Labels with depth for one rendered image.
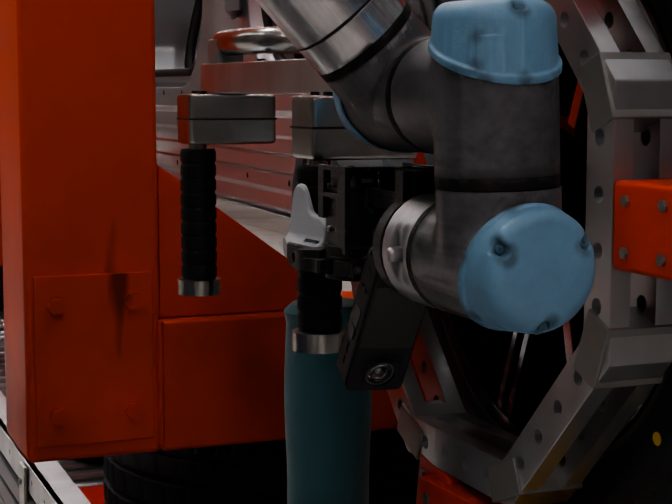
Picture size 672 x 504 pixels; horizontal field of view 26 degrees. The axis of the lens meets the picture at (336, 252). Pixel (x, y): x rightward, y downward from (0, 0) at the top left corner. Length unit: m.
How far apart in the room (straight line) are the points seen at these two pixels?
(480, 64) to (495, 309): 0.14
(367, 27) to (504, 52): 0.13
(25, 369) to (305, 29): 0.87
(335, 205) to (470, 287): 0.22
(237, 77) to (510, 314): 0.62
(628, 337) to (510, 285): 0.36
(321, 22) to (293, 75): 0.31
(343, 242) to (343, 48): 0.15
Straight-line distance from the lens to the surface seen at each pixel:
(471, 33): 0.84
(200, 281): 1.46
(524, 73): 0.84
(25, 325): 1.72
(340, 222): 1.01
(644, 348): 1.18
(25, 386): 1.73
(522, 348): 1.51
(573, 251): 0.84
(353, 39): 0.94
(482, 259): 0.82
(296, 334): 1.15
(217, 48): 1.46
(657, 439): 1.27
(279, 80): 1.28
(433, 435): 1.47
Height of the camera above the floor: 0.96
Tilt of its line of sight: 6 degrees down
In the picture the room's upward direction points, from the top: straight up
